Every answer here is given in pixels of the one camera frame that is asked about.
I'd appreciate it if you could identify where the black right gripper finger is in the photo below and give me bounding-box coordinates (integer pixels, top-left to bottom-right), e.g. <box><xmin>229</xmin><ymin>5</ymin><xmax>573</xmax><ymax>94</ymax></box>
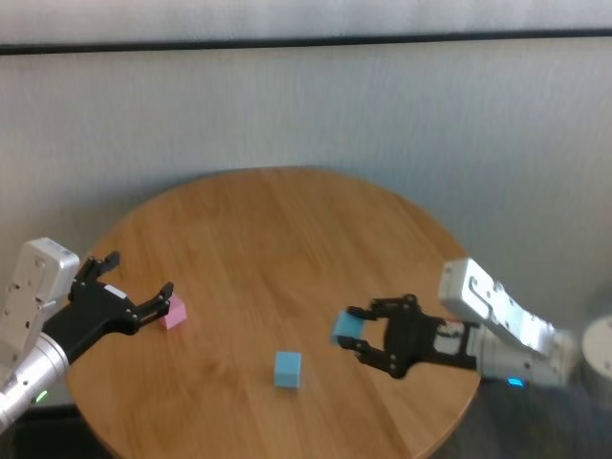
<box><xmin>337</xmin><ymin>336</ymin><xmax>399</xmax><ymax>379</ymax></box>
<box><xmin>346</xmin><ymin>294</ymin><xmax>419</xmax><ymax>321</ymax></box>

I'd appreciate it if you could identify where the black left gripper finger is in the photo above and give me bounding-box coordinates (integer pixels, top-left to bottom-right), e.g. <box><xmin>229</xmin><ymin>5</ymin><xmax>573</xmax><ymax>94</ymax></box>
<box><xmin>77</xmin><ymin>250</ymin><xmax>122</xmax><ymax>287</ymax></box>
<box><xmin>127</xmin><ymin>281</ymin><xmax>176</xmax><ymax>333</ymax></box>

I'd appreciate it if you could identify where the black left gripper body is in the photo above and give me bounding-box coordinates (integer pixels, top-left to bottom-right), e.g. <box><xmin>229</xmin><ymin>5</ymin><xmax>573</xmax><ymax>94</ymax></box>
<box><xmin>41</xmin><ymin>279</ymin><xmax>141</xmax><ymax>368</ymax></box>

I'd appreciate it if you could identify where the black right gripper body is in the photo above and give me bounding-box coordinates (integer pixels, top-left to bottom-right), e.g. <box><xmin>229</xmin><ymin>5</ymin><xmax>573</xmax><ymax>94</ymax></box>
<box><xmin>383</xmin><ymin>304</ymin><xmax>480</xmax><ymax>382</ymax></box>

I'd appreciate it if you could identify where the pink cube block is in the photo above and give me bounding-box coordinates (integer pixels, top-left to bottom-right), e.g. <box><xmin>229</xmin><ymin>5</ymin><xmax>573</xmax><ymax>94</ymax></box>
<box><xmin>157</xmin><ymin>292</ymin><xmax>188</xmax><ymax>331</ymax></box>

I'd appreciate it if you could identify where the light blue cube block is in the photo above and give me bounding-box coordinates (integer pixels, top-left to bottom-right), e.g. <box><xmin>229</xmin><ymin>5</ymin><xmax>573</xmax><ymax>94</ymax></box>
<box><xmin>273</xmin><ymin>350</ymin><xmax>303</xmax><ymax>390</ymax></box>
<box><xmin>331</xmin><ymin>310</ymin><xmax>368</xmax><ymax>347</ymax></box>

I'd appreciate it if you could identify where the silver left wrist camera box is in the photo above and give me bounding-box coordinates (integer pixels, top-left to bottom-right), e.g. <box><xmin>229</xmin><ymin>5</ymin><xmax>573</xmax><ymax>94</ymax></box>
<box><xmin>0</xmin><ymin>237</ymin><xmax>81</xmax><ymax>380</ymax></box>

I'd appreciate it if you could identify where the black wall rail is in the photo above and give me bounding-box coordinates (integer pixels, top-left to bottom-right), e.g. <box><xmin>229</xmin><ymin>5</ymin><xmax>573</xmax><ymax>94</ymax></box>
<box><xmin>0</xmin><ymin>28</ymin><xmax>612</xmax><ymax>57</ymax></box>

